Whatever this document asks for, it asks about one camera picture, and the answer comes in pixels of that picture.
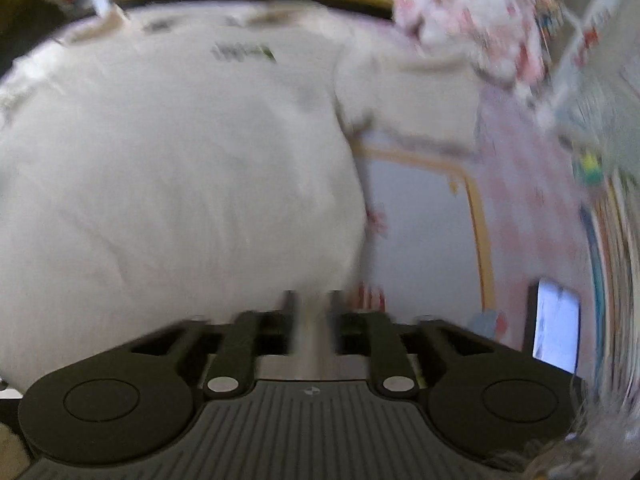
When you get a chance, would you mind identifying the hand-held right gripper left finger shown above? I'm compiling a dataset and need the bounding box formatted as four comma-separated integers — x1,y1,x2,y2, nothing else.
117,290,298,401

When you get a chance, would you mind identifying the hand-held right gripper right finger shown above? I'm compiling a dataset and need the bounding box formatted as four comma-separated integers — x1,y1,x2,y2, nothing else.
329,290,507,402

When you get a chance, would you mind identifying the cream T-shirt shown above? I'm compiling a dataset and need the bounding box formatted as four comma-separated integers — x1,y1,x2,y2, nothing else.
0,2,482,392

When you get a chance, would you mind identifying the grey orange-bordered mat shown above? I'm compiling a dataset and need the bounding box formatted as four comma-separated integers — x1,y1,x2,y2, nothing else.
352,142,497,322

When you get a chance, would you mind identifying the pink checkered bed sheet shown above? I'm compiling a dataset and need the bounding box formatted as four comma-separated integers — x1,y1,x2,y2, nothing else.
345,25,608,381

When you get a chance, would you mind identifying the stack of thin colourful books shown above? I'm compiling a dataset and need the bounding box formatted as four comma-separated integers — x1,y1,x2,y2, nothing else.
580,170,640,391

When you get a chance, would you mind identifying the green yellow toy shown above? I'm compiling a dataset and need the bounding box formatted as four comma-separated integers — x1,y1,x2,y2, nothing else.
575,150,607,187

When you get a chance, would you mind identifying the pink white plush toy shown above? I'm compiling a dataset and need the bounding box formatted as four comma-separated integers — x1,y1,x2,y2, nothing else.
394,0,547,87

